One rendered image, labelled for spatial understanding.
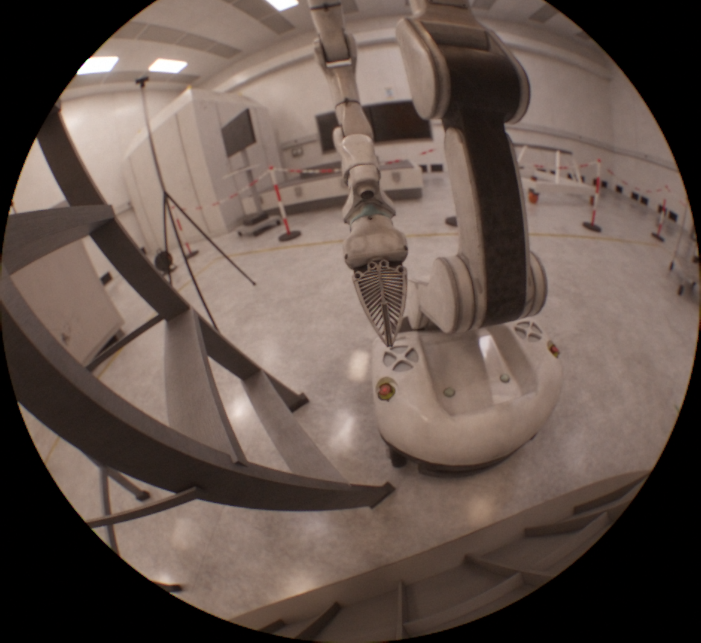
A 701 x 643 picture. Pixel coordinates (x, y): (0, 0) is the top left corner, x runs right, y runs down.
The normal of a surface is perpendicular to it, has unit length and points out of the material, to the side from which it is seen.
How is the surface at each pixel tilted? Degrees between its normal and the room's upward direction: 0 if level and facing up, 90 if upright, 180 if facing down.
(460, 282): 38
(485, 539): 0
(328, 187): 90
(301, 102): 90
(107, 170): 90
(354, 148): 48
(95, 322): 90
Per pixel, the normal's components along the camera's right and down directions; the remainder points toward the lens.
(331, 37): -0.01, 0.58
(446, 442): -0.41, -0.16
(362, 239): -0.15, -0.25
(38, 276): 0.97, -0.04
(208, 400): -0.17, -0.83
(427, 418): -0.40, -0.46
